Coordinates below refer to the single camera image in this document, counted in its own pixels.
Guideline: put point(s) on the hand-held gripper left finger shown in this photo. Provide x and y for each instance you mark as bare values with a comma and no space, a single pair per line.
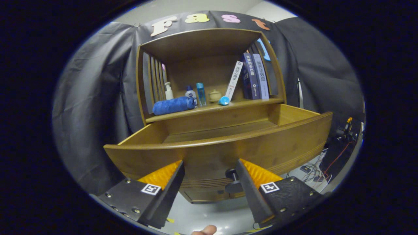
166,199

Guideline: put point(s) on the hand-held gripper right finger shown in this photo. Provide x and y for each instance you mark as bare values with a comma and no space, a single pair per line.
251,195

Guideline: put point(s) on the wooden drawer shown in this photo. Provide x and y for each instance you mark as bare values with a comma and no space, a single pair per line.
212,153

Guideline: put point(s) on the white and blue cosmetic tube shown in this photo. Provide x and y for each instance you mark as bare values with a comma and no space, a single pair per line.
223,101

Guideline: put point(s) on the wooden countertop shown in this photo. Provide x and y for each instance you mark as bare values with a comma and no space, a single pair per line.
243,104

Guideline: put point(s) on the wooden cabinet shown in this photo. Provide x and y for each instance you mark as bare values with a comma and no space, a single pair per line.
202,68

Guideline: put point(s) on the black power adapter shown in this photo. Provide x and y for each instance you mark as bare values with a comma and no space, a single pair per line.
305,169

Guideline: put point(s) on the rolled blue towel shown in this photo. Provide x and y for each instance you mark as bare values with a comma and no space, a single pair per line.
171,106

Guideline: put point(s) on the white pump bottle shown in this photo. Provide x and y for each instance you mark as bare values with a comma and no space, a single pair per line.
168,94

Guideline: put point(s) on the small beige lidded pot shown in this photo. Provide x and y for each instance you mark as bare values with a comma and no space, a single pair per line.
215,96

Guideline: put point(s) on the small white bottle blue cap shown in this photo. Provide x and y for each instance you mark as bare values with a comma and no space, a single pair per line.
190,93

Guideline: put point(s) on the clear blue bottle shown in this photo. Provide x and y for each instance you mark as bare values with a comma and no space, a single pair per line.
200,94

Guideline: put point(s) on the white book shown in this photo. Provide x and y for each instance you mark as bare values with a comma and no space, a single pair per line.
234,80

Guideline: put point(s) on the dark blue book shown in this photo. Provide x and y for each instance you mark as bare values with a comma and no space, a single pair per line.
249,78

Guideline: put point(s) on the light purple book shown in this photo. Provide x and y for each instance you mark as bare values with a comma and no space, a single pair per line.
262,78

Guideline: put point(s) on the orange and black tool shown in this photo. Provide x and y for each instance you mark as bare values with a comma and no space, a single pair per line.
347,126

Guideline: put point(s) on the black backdrop cloth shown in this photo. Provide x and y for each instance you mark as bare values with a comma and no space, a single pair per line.
94,98

